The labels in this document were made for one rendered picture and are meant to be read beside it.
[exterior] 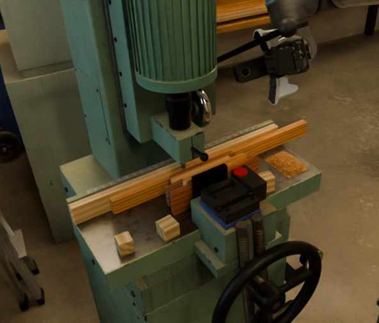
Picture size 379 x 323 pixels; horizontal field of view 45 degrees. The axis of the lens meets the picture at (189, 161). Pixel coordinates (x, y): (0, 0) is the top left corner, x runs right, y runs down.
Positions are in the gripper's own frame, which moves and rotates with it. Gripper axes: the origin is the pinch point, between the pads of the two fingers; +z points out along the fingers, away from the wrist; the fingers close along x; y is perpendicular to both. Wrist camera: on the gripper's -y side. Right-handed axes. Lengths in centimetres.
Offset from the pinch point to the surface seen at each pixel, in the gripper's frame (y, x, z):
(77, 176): -65, 19, -15
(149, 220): -31.8, 26.7, 7.2
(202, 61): -9.6, -4.7, 5.7
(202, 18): -6.5, -12.4, 7.6
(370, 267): 1, 104, -103
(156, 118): -28.5, 5.6, -4.4
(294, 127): -3.3, 20.3, -33.1
